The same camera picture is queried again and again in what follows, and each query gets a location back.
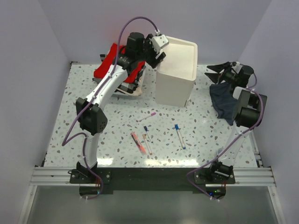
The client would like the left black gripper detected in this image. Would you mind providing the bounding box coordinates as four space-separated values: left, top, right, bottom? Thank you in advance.
136 35 166 69

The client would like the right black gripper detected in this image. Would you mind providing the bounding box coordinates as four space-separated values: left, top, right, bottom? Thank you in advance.
204 62 237 84

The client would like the white drawer cabinet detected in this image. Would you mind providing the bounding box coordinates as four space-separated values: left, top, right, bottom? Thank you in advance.
155 36 198 107

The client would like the pink cap marker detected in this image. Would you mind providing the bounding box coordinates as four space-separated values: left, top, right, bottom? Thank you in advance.
136 112 156 122

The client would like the blue cap white marker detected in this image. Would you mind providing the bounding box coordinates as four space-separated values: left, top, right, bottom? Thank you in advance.
175 124 186 149

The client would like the brown cap white marker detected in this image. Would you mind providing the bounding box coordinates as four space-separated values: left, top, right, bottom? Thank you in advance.
142 134 152 155

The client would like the small clear plastic cup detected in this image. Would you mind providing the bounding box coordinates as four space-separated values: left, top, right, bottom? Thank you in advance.
216 148 225 157

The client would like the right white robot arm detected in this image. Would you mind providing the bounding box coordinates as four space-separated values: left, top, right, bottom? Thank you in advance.
200 62 267 183

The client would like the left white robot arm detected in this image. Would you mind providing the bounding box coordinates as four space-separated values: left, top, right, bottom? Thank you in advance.
76 32 169 183

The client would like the dark blue cloth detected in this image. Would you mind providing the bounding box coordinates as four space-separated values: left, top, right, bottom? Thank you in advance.
209 83 237 126

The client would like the beige folded cloth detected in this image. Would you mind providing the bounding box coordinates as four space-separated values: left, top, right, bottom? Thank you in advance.
113 77 144 98

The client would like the black white checkered cloth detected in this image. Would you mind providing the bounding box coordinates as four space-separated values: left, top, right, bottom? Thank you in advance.
92 54 145 95

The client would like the red folded t-shirt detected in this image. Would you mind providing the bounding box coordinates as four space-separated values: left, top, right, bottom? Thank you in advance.
93 43 145 84

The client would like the small blue pen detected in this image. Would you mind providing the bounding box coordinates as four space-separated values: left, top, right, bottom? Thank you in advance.
143 126 153 143

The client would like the red orange marker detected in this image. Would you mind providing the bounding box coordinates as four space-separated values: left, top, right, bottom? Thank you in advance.
130 132 146 154

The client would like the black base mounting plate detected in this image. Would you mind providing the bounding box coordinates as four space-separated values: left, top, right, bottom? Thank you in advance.
68 168 235 196

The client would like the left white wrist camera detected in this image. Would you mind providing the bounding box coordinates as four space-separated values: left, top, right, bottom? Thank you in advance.
151 35 169 53

